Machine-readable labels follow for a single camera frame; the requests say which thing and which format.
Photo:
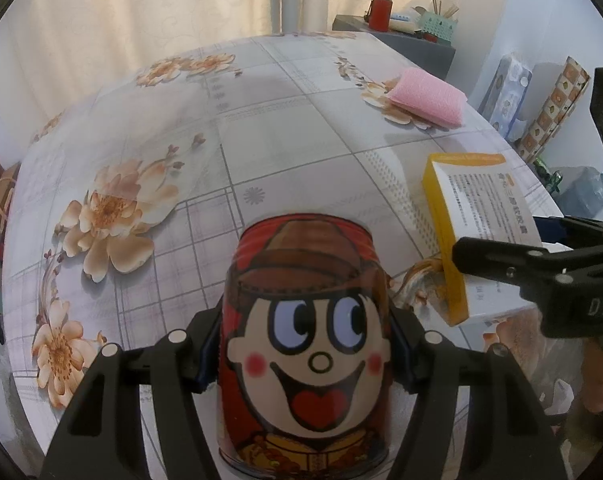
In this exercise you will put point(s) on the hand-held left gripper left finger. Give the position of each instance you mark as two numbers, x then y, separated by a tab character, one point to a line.
210	357

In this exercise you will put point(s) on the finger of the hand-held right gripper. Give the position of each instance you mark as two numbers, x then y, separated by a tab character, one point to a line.
496	260
591	232

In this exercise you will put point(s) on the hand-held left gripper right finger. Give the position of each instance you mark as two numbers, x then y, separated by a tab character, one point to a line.
399	360

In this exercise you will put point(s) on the white box with yellow side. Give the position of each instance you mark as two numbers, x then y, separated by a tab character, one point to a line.
486	200

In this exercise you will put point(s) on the red cartoon drink can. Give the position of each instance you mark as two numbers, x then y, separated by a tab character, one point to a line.
306	340

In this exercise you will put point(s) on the pink sponge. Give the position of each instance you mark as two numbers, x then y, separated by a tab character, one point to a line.
426	95

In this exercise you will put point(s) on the person's right hand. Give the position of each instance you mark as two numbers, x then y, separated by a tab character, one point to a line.
599	375

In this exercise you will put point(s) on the large clear water jug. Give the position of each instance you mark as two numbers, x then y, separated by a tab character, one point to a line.
586	185

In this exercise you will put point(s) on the patterned wallpaper roll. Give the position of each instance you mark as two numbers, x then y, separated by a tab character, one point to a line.
556	105

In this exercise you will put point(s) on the tissue paper pack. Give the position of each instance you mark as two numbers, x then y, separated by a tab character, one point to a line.
506	90

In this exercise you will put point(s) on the grey cabinet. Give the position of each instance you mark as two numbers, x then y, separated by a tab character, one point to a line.
431	57

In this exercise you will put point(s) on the red round lid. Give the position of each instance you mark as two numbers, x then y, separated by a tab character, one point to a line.
429	37

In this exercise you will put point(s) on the green utensil basket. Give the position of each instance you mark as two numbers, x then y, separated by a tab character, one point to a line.
439	27

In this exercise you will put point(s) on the floral tablecloth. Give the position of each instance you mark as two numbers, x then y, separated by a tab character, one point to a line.
281	125

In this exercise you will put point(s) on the wooden chopsticks bundle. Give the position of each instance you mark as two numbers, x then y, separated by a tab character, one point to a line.
444	7

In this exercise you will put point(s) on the brown paper bag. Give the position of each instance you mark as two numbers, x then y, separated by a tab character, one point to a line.
4	195

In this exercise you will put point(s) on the red thermos flask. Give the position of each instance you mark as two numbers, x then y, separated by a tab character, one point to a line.
380	12

